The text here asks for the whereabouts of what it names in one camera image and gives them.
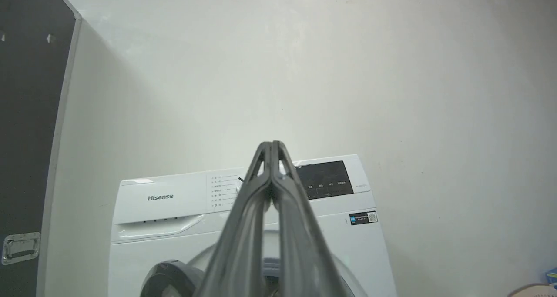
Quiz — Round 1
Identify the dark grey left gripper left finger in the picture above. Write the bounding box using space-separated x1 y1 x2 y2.
193 141 273 297

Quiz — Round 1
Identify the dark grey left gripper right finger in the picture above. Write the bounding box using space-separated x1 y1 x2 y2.
272 140 349 297

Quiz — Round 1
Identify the round grey washing machine door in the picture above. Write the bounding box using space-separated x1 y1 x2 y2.
139 259 205 297

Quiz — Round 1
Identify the white Hisense washing machine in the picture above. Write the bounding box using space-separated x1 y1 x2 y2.
108 154 397 297

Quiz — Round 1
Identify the beige round object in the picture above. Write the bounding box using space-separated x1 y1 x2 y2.
508 283 557 297

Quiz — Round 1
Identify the black flight case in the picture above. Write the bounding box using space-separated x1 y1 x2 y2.
0 0 82 297

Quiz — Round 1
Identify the silver flight case handle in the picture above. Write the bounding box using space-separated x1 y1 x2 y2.
1 232 41 265

